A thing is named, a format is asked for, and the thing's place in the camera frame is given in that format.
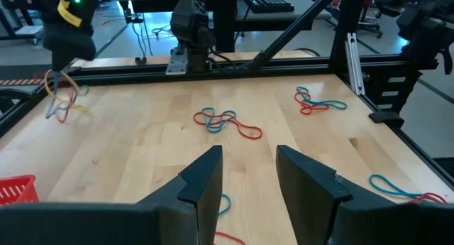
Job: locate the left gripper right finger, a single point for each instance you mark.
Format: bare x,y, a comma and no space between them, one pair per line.
372,223

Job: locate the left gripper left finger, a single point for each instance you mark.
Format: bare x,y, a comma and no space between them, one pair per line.
106,223

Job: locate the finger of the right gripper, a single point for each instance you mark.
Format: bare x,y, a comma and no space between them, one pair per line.
69,44

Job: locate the rubber bands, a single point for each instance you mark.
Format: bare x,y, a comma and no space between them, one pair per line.
53,110

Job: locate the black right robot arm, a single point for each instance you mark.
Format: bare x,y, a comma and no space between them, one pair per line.
193,25

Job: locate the black hazard-striped floor mat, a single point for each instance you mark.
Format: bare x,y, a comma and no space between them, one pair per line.
21,81

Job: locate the red plastic basket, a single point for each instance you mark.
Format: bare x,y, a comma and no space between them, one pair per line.
17,191

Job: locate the black table edge clamp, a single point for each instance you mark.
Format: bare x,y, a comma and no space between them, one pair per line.
386,118

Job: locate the black labelled equipment box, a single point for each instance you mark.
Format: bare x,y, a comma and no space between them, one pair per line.
393,92

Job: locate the office chair base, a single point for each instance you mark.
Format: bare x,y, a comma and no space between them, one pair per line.
370,23

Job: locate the black keyboard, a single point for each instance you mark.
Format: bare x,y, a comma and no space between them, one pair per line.
269,0

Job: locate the silver aluminium bracket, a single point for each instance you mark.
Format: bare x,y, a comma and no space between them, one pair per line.
354,64

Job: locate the black aluminium rig frame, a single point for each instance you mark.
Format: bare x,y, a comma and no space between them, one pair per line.
283,65

